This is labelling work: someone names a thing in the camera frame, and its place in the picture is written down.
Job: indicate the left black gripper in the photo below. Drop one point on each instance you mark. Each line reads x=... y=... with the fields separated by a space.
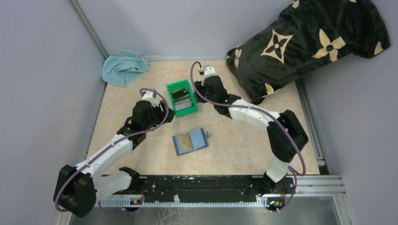
x=161 y=112

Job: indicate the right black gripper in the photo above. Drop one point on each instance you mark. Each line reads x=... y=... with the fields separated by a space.
x=201 y=92

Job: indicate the blue leather card holder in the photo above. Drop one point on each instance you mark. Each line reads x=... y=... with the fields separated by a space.
x=199 y=139

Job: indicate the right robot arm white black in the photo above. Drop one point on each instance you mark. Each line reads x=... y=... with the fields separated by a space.
x=286 y=135

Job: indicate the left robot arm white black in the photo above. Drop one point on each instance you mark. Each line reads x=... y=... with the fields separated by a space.
x=80 y=187

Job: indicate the cards in green bin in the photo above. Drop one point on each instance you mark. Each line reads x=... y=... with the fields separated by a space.
x=181 y=99

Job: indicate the gold card in holder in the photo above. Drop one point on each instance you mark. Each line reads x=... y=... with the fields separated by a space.
x=185 y=143

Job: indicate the green plastic bin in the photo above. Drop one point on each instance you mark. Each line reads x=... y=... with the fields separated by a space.
x=179 y=85

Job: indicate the light blue cloth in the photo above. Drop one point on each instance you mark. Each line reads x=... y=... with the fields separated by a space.
x=124 y=69

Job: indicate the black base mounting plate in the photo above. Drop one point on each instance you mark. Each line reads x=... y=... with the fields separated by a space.
x=207 y=189

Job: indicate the black floral blanket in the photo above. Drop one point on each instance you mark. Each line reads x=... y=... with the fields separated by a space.
x=308 y=35

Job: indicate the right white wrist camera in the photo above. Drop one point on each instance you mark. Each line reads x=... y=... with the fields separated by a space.
x=207 y=71

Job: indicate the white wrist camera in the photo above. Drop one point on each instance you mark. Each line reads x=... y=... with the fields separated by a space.
x=207 y=71
x=150 y=97

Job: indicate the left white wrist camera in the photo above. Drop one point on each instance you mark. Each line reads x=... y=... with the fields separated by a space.
x=150 y=97

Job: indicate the aluminium frame rail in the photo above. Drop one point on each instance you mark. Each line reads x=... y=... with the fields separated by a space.
x=304 y=186

